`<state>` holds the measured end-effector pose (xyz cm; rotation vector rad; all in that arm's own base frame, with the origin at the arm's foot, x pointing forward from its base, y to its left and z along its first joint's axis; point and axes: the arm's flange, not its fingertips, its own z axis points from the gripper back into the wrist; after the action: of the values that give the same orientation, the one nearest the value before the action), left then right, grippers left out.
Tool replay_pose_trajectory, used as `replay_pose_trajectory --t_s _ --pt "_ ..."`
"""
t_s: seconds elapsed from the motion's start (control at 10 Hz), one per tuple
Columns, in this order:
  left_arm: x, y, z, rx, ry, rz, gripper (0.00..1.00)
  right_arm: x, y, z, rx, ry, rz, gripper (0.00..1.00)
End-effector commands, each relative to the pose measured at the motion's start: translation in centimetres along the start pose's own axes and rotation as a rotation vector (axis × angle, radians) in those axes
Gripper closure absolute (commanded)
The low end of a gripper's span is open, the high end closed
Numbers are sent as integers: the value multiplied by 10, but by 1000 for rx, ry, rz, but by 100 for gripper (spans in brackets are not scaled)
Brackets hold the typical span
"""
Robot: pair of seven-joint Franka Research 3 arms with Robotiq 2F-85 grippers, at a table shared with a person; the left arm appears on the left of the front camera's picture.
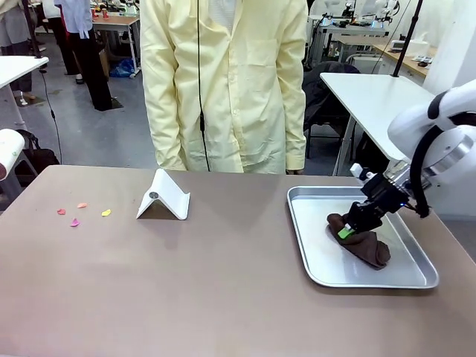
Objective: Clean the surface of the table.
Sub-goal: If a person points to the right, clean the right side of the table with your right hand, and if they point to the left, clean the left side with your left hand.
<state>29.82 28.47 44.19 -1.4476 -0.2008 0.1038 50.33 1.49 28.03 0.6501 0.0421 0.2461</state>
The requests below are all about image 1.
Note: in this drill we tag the silver metal tray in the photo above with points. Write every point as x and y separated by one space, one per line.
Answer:
334 267

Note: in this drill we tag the wooden top desk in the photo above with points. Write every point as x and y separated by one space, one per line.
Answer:
119 22

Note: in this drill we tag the bystander in grey clothes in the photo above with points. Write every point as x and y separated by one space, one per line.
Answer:
15 41

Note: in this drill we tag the black chair with jacket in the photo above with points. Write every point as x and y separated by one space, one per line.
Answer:
327 100

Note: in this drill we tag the white folding stand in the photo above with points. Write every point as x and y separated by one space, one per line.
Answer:
167 193

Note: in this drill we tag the person in yellow shirt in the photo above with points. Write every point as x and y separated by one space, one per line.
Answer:
223 85

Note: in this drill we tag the yellow paper scrap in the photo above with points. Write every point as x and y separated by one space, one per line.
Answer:
106 212

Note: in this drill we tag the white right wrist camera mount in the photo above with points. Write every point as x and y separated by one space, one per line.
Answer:
359 171

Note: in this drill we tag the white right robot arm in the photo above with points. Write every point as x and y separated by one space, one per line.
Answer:
446 126

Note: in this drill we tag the bystander in black trousers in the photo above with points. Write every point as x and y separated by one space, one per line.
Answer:
89 56

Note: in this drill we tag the person's left hand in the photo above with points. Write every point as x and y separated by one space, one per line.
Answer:
292 172

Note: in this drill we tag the blue plastic bag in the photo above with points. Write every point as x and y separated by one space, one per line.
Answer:
122 68

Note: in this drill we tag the black stand pole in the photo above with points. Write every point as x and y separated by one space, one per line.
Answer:
32 29

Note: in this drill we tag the small white table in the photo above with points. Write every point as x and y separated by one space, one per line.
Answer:
16 68

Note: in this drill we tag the magenta paper scrap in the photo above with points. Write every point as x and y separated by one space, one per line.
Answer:
75 222

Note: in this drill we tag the black bag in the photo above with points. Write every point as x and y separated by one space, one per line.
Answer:
39 156

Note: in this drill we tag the dark brown cloth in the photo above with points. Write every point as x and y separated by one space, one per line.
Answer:
366 245

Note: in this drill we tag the black tripod pole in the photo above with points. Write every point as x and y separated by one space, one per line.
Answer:
407 37

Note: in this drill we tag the large white table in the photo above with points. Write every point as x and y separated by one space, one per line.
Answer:
375 100

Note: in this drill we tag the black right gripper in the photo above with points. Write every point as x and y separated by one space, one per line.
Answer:
373 204

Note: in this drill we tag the wooden side counter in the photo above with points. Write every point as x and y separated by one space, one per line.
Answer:
405 57

